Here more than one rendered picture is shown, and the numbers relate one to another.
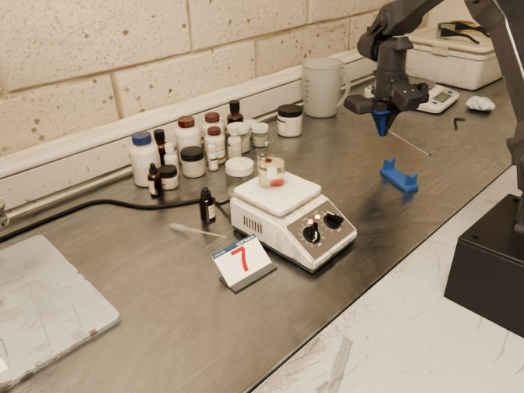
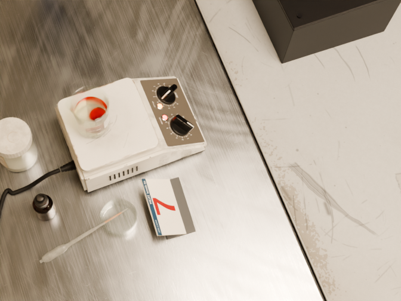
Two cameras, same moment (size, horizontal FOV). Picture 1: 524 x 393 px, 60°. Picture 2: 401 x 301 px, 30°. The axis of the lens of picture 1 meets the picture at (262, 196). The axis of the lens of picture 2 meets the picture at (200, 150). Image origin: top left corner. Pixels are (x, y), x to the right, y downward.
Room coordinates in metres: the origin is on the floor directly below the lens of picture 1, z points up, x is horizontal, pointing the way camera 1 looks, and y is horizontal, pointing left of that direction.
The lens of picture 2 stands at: (0.48, 0.35, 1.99)
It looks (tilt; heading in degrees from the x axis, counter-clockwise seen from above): 68 degrees down; 283
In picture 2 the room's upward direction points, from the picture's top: 10 degrees clockwise
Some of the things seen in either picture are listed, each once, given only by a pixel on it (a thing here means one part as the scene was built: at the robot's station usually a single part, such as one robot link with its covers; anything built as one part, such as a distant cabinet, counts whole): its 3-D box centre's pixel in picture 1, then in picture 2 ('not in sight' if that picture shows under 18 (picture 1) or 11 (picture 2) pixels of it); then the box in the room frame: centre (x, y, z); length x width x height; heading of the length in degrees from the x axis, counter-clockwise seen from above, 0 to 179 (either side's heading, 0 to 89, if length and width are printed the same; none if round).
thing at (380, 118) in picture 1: (377, 122); not in sight; (0.95, -0.26, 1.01); 0.06 x 0.04 x 0.07; 21
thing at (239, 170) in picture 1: (240, 179); (14, 145); (0.83, 0.04, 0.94); 0.06 x 0.06 x 0.08
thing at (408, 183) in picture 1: (399, 173); not in sight; (0.88, -0.31, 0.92); 0.10 x 0.03 x 0.04; 21
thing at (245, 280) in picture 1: (245, 261); (168, 205); (0.58, 0.03, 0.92); 0.09 x 0.06 x 0.04; 130
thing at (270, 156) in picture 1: (270, 164); (89, 113); (0.73, -0.02, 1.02); 0.06 x 0.05 x 0.08; 28
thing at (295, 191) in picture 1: (277, 190); (107, 123); (0.71, -0.03, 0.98); 0.12 x 0.12 x 0.01; 45
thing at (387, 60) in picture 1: (392, 51); not in sight; (0.96, -0.28, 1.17); 0.09 x 0.06 x 0.07; 17
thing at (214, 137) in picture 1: (215, 144); not in sight; (1.00, 0.11, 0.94); 0.05 x 0.05 x 0.09
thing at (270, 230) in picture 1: (288, 215); (125, 129); (0.69, -0.05, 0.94); 0.22 x 0.13 x 0.08; 45
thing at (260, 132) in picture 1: (260, 135); not in sight; (1.10, 0.00, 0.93); 0.05 x 0.05 x 0.05
